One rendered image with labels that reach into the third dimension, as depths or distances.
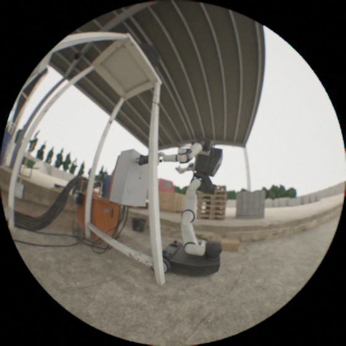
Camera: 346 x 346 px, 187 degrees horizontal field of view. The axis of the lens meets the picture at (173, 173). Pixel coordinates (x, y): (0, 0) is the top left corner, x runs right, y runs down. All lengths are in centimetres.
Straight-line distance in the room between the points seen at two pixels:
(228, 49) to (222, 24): 96
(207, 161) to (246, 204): 275
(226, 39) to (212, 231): 528
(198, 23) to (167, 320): 515
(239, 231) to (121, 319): 222
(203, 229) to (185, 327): 191
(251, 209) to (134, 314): 355
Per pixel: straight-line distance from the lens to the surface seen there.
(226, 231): 232
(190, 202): 110
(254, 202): 367
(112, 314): 85
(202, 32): 433
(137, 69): 196
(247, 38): 449
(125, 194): 111
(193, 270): 111
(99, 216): 158
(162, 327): 81
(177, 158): 91
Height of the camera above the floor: 75
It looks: 16 degrees up
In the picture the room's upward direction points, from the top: 7 degrees clockwise
